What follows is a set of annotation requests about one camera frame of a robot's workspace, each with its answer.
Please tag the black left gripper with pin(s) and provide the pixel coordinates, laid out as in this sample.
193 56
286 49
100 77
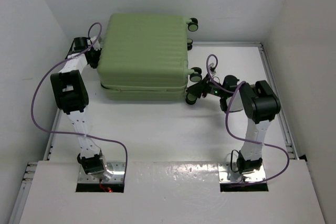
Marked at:
98 52

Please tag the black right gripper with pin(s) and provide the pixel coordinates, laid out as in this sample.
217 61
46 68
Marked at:
201 87

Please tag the green hard-shell suitcase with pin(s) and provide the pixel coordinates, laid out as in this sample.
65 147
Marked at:
145 57

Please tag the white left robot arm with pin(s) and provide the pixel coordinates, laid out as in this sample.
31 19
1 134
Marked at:
72 98

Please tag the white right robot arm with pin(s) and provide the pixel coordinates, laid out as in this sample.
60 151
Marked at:
260 105

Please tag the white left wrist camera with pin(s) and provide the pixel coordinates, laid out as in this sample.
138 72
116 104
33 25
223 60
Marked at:
94 43

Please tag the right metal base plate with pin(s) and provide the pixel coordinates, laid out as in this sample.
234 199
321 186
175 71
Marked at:
227 176

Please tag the metal base plate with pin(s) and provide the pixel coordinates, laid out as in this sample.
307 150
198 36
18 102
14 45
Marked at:
113 175
227 176

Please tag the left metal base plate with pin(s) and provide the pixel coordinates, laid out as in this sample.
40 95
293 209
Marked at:
113 175

